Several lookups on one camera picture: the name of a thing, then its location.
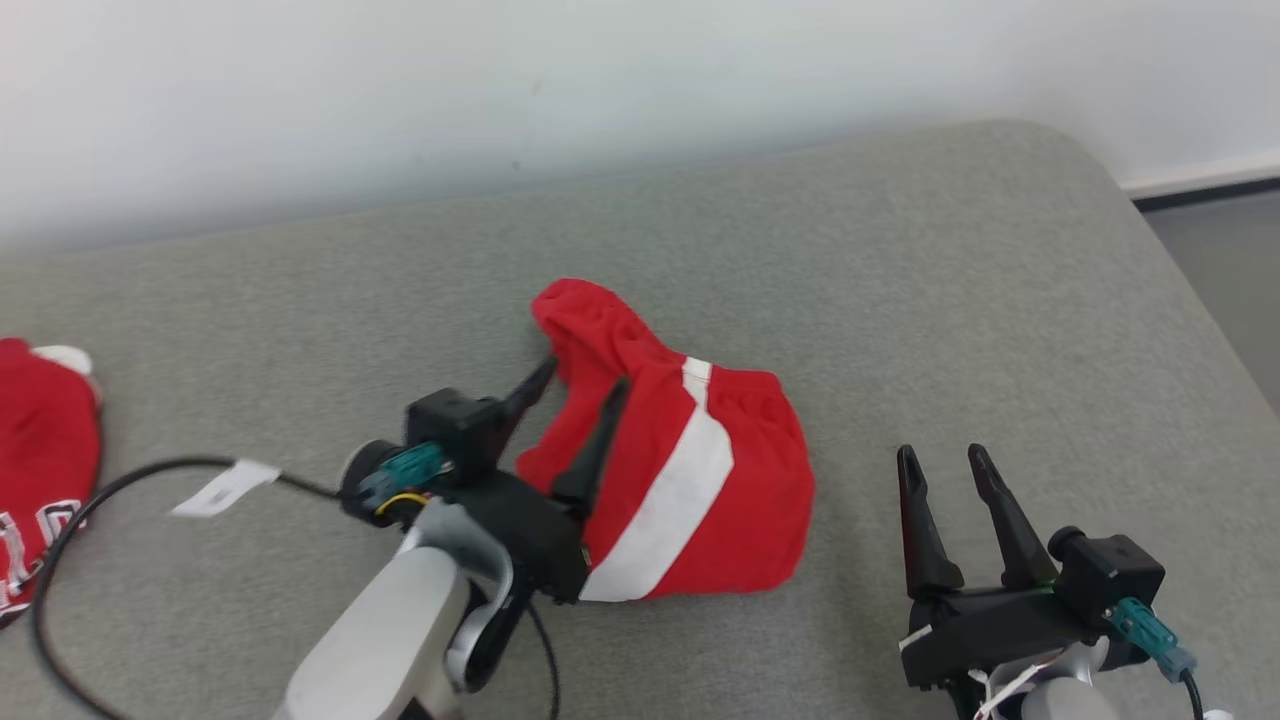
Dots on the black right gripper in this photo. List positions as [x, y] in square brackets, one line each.
[990, 630]

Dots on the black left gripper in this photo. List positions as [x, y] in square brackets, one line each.
[540, 540]

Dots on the red shorts with white stripe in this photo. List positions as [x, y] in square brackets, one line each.
[680, 480]

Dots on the red basketball jersey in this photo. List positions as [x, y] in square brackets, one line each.
[45, 450]

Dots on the white skirting board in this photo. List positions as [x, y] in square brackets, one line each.
[1200, 172]

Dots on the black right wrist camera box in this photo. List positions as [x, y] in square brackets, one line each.
[1110, 575]

